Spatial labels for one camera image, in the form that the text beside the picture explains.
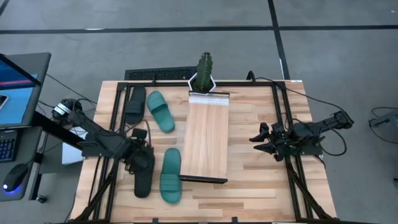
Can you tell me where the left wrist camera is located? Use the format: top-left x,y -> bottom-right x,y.
131,128 -> 148,141

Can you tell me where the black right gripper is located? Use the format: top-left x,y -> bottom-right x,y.
249,123 -> 300,162

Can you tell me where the green slide sandal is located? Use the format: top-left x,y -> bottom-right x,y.
159,147 -> 183,205
146,90 -> 175,134

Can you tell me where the black computer mouse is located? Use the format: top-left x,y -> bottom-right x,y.
2,163 -> 29,192

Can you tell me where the computer monitor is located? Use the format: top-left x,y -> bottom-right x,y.
0,52 -> 52,130

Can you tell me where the grey desk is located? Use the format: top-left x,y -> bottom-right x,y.
0,126 -> 43,202

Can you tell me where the black slide sandal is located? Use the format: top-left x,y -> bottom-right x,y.
133,146 -> 155,199
125,86 -> 147,124

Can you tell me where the black keyboard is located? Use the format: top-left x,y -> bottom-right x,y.
0,129 -> 18,162

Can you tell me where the wooden shelf with black frame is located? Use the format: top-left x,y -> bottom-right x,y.
178,90 -> 231,184

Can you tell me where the white plant pot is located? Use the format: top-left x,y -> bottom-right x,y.
188,73 -> 217,93

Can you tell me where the green cactus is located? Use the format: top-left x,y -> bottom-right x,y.
195,50 -> 214,93

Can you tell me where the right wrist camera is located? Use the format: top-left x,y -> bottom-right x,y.
270,122 -> 285,134

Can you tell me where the black floor grille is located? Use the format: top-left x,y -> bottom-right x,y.
124,67 -> 198,81

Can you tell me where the white box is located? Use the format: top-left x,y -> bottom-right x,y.
61,126 -> 85,166

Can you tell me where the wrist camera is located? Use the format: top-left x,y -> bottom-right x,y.
131,128 -> 148,141
270,122 -> 285,134

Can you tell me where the grey device with cables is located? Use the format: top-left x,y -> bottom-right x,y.
368,107 -> 398,146

